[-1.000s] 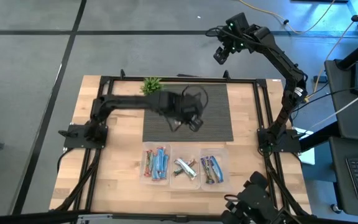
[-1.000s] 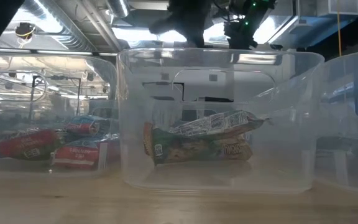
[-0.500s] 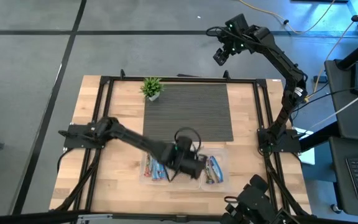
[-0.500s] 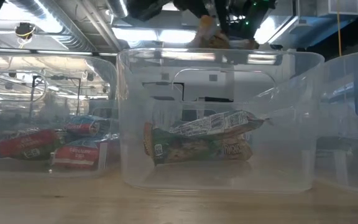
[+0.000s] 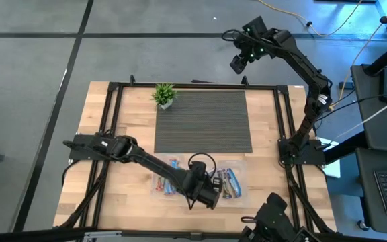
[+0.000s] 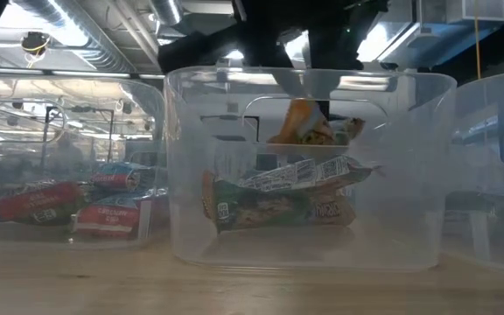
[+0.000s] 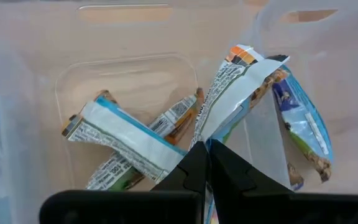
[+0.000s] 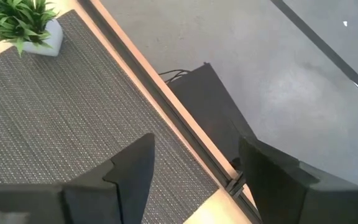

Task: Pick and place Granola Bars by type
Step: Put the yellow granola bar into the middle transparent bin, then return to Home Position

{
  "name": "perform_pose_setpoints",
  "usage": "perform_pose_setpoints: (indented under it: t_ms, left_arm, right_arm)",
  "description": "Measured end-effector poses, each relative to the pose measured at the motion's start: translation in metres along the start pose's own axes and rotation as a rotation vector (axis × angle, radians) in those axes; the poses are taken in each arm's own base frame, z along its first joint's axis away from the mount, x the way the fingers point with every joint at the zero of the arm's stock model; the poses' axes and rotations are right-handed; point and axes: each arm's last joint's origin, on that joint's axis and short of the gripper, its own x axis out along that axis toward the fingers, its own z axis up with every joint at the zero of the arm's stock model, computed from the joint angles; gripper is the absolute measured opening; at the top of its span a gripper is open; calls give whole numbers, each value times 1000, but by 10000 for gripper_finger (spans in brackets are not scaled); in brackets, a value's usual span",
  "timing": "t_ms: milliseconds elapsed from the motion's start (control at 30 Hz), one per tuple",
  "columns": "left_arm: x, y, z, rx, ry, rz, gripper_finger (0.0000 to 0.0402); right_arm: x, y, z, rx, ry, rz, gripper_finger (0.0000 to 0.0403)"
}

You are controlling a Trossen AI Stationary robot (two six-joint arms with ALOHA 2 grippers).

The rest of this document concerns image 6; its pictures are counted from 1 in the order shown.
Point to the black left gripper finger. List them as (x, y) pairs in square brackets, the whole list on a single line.
[(269, 50), (335, 50)]

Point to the orange green granola bar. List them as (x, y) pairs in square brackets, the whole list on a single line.
[(304, 127)]

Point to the green granola bar silver back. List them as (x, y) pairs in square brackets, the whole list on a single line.
[(300, 172)]

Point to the green chewy granola bar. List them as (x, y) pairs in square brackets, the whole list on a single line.
[(256, 210)]

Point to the blue red granola bar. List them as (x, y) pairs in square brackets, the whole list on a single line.
[(107, 216), (112, 177)]

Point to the red chewy granola bar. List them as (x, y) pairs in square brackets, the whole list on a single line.
[(37, 201)]

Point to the white ceiling box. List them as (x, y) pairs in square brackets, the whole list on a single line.
[(479, 11)]

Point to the person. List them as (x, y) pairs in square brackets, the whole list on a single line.
[(67, 153)]

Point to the silver ventilation duct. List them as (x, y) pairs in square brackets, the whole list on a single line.
[(77, 35)]

